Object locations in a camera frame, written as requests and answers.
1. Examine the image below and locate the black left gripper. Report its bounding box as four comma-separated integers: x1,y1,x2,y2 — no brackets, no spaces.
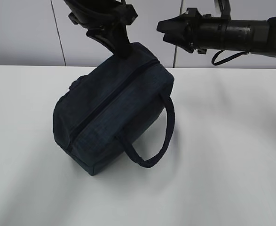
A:
67,0,138,59

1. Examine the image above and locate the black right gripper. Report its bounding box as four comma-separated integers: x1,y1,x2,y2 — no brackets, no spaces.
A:
156,8,269,53

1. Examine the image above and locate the navy blue fabric lunch bag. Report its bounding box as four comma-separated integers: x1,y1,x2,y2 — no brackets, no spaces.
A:
53,42,175,176

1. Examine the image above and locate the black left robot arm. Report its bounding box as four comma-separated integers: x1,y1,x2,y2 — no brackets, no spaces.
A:
65,0,138,58

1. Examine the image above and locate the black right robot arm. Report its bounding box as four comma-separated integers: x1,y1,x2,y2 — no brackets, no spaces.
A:
157,8,276,57

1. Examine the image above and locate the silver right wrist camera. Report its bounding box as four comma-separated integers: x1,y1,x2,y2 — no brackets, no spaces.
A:
214,0,231,20

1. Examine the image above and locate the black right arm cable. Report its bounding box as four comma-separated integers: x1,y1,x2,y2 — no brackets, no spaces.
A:
211,48,250,67

